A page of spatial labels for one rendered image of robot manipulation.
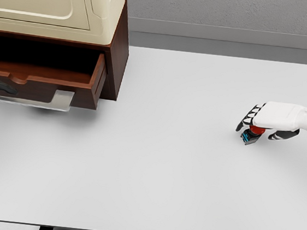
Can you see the red button switch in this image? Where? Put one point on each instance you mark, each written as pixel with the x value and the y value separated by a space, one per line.
pixel 252 134

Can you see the brown wooden drawer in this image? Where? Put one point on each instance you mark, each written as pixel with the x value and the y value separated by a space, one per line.
pixel 36 80

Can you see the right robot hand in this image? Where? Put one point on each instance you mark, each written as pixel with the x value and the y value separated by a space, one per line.
pixel 274 115

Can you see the brown cabinet with cream top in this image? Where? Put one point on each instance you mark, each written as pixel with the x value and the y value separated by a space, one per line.
pixel 57 6

